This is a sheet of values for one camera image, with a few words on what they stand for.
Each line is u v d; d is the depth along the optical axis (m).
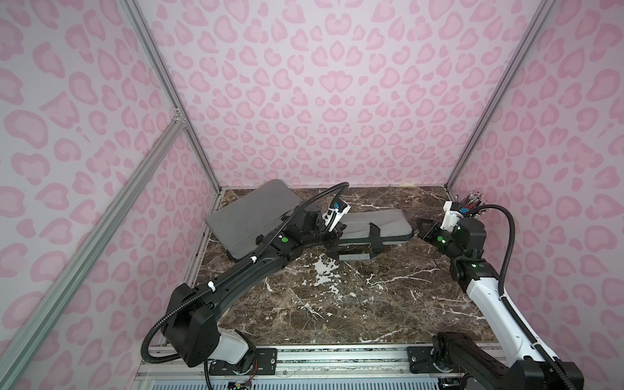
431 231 0.69
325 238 0.68
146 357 0.39
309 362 0.75
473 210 0.95
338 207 0.64
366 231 0.77
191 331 0.40
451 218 0.70
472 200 0.92
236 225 1.04
